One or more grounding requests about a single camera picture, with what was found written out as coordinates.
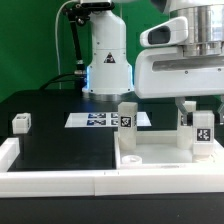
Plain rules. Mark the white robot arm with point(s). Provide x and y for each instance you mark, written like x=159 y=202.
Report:
x=109 y=72

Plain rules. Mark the white square tabletop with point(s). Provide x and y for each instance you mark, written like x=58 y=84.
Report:
x=158 y=150

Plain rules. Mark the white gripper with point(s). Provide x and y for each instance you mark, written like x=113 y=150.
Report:
x=162 y=70

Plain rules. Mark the white marker tag sheet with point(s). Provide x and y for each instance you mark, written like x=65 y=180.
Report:
x=95 y=119

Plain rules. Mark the black camera on mount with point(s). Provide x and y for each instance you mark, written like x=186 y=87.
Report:
x=96 y=4

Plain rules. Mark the white U-shaped obstacle fence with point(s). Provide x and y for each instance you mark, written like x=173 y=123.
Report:
x=160 y=179

